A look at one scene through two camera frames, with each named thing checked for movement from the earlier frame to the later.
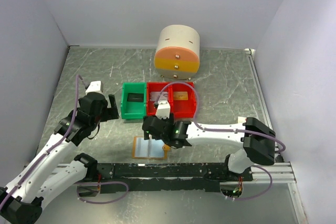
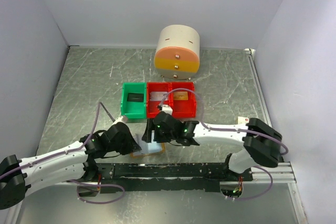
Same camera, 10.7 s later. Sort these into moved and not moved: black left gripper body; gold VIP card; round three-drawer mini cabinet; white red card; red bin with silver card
Moved: black left gripper body
Not moved: white red card; round three-drawer mini cabinet; red bin with silver card; gold VIP card
